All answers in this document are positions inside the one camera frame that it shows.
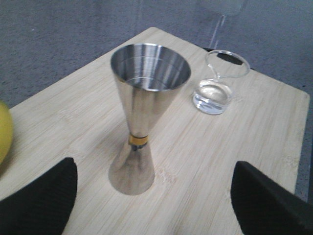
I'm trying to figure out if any small glass beaker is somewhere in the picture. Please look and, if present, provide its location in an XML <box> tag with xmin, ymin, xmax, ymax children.
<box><xmin>192</xmin><ymin>49</ymin><xmax>250</xmax><ymax>115</ymax></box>

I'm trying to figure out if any yellow lemon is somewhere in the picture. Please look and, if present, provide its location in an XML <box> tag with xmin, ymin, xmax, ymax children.
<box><xmin>0</xmin><ymin>101</ymin><xmax>13</xmax><ymax>163</ymax></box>

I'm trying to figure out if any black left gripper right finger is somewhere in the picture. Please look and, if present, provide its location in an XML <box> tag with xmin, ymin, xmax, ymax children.
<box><xmin>230</xmin><ymin>161</ymin><xmax>313</xmax><ymax>235</ymax></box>

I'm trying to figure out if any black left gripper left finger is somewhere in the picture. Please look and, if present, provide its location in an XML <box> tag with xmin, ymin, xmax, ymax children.
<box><xmin>0</xmin><ymin>158</ymin><xmax>77</xmax><ymax>235</ymax></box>

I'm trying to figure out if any light wooden cutting board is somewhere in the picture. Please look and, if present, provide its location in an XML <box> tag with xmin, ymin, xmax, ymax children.
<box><xmin>0</xmin><ymin>27</ymin><xmax>310</xmax><ymax>235</ymax></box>

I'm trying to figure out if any steel double jigger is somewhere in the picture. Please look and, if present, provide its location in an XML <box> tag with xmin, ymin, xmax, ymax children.
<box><xmin>109</xmin><ymin>43</ymin><xmax>191</xmax><ymax>195</ymax></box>

